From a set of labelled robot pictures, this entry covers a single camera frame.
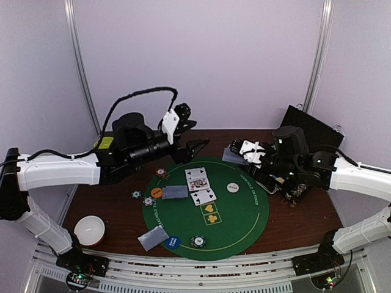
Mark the aluminium rail frame front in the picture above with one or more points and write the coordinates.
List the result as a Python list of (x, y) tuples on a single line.
[(262, 272)]

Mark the chrome case handle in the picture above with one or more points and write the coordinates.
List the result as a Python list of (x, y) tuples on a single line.
[(269, 191)]

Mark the white dealer button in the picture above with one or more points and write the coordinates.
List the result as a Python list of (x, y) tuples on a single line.
[(233, 187)]

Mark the left aluminium post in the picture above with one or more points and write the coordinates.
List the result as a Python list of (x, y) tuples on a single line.
[(71, 21)]

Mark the white bowl red outside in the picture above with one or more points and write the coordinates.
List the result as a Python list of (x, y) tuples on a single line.
[(90, 230)]

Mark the round green poker mat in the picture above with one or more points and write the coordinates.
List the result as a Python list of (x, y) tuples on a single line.
[(230, 224)]

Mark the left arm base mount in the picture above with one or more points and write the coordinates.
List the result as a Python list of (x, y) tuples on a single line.
[(76, 261)]

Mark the poker chip stack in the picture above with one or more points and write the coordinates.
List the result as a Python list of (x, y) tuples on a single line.
[(198, 241), (162, 174)]

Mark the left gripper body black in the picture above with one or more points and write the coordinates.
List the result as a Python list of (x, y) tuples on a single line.
[(181, 154)]

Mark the green tennis ball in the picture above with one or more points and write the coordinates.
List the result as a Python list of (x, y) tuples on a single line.
[(105, 144)]

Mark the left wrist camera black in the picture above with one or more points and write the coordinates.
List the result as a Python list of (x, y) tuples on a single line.
[(130, 131)]

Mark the face-up clubs card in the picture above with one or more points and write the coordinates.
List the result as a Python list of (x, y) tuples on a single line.
[(203, 196), (194, 173)]

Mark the right aluminium post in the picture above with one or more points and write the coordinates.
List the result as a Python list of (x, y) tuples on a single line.
[(320, 55)]

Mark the blue small blind button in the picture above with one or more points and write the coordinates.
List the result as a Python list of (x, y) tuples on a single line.
[(173, 242)]

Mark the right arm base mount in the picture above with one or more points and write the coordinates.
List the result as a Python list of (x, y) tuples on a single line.
[(316, 262)]

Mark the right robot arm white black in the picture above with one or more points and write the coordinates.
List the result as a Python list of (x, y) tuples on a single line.
[(327, 168)]

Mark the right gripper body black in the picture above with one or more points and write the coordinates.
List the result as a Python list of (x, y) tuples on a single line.
[(250, 157)]

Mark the poker chip stack front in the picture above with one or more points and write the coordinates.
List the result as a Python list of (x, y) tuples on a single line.
[(198, 241)]

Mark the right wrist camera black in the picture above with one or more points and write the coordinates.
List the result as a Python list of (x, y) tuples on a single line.
[(289, 140)]

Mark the playing card deck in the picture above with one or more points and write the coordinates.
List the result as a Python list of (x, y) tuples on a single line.
[(229, 156)]

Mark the orange big blind button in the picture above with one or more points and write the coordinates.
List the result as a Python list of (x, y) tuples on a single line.
[(156, 192)]

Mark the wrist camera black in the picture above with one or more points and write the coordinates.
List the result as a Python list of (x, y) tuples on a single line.
[(289, 140), (130, 131)]

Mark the black poker chip case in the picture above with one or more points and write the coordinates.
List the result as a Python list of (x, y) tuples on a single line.
[(319, 136)]

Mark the teal chip off mat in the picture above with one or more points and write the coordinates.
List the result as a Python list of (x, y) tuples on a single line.
[(136, 194)]

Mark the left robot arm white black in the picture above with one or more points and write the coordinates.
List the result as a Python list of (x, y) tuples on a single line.
[(20, 174)]

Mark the aluminium post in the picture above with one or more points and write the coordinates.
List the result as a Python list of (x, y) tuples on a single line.
[(71, 21), (320, 55)]

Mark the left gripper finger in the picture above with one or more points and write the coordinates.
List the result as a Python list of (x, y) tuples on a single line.
[(195, 146), (185, 126)]

